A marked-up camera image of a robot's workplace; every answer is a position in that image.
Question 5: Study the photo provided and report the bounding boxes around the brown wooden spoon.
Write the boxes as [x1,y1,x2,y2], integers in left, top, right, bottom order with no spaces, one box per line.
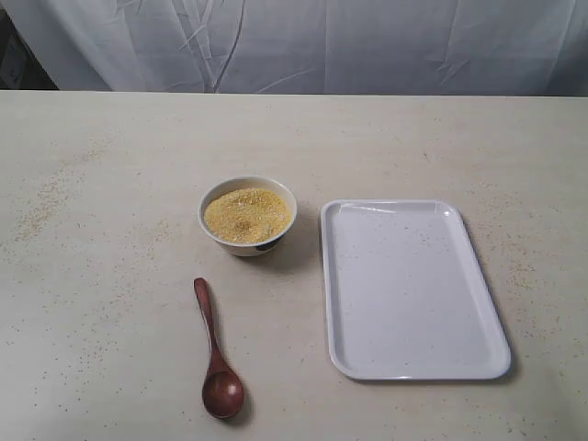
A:
[194,277,245,419]

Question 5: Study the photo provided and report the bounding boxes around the yellow crumbly grain mixture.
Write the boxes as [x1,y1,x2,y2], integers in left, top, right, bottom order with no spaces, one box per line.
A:
[204,187,292,243]

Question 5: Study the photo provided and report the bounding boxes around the white backdrop cloth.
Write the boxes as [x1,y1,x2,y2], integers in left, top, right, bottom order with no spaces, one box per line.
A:
[2,1,587,96]

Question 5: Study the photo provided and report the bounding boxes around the white rectangular plastic tray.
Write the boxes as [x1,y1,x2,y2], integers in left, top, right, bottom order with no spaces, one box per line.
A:
[320,199,512,381]

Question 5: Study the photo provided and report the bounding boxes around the white ceramic bowl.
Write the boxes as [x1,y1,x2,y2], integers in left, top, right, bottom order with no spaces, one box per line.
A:
[198,175,298,257]

